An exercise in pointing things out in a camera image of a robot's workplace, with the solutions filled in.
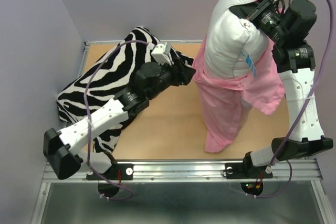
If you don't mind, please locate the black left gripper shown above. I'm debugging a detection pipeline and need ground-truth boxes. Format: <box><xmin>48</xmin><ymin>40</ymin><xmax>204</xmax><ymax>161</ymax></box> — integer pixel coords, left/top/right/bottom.
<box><xmin>146</xmin><ymin>57</ymin><xmax>196</xmax><ymax>101</ymax></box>

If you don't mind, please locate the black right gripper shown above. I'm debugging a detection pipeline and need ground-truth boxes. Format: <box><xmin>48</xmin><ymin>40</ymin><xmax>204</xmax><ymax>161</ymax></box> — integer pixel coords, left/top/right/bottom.
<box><xmin>228</xmin><ymin>0</ymin><xmax>289</xmax><ymax>44</ymax></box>

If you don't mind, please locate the white pillow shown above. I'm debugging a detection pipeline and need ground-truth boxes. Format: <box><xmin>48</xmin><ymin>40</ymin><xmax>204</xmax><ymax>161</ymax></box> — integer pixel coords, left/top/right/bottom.
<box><xmin>204</xmin><ymin>0</ymin><xmax>268</xmax><ymax>79</ymax></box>

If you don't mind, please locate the pink satin pillowcase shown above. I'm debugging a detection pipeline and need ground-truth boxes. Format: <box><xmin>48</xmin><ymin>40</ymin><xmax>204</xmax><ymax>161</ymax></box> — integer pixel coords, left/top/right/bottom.
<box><xmin>192</xmin><ymin>0</ymin><xmax>286</xmax><ymax>154</ymax></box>

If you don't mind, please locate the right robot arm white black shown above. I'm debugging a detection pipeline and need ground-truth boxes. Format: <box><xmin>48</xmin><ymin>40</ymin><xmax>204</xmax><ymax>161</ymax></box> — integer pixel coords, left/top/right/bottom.
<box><xmin>229</xmin><ymin>0</ymin><xmax>333</xmax><ymax>177</ymax></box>

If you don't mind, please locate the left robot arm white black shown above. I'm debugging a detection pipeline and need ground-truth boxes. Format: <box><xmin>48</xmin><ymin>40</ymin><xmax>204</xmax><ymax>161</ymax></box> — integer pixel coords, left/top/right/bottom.
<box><xmin>43</xmin><ymin>58</ymin><xmax>196</xmax><ymax>180</ymax></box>

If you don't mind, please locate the zebra striped pillow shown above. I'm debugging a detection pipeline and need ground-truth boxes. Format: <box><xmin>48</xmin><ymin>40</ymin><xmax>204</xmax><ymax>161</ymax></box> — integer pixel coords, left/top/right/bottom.
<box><xmin>56</xmin><ymin>26</ymin><xmax>195</xmax><ymax>155</ymax></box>

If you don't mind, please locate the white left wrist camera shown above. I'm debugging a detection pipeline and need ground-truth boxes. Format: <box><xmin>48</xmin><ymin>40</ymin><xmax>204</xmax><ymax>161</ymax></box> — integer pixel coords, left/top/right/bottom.
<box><xmin>151</xmin><ymin>42</ymin><xmax>172</xmax><ymax>66</ymax></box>

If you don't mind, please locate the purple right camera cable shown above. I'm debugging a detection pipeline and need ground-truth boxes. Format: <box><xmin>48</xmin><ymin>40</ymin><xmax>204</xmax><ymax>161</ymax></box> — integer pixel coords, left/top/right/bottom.
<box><xmin>245</xmin><ymin>0</ymin><xmax>332</xmax><ymax>200</ymax></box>

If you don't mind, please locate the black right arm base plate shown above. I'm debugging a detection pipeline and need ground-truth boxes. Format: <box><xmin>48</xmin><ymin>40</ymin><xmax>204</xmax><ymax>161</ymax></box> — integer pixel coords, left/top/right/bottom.
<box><xmin>224</xmin><ymin>162</ymin><xmax>273</xmax><ymax>179</ymax></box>

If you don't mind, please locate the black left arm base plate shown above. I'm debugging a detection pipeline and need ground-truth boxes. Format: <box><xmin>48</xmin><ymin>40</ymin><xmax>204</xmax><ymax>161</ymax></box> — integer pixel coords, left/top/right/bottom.
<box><xmin>102</xmin><ymin>163</ymin><xmax>134</xmax><ymax>181</ymax></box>

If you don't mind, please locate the aluminium front mounting rail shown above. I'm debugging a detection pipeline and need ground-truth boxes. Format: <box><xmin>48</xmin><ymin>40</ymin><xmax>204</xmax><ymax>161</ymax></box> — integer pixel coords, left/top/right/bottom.
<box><xmin>42</xmin><ymin>159</ymin><xmax>323</xmax><ymax>184</ymax></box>

